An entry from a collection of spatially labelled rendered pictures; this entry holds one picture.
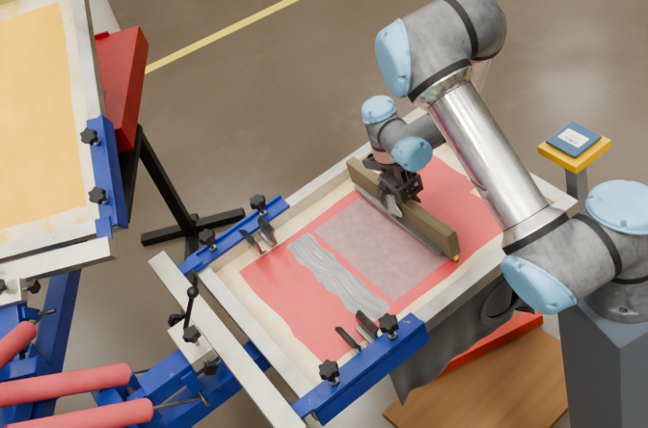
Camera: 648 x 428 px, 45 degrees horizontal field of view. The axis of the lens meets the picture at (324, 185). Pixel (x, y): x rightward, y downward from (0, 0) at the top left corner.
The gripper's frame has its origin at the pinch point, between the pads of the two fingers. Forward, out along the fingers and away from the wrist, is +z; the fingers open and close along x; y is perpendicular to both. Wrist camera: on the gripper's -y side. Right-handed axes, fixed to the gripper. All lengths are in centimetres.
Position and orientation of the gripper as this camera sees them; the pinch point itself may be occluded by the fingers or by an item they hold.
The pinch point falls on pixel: (400, 207)
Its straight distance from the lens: 196.7
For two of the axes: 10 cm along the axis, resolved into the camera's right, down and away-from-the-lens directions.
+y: 5.7, 4.7, -6.8
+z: 2.5, 6.9, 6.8
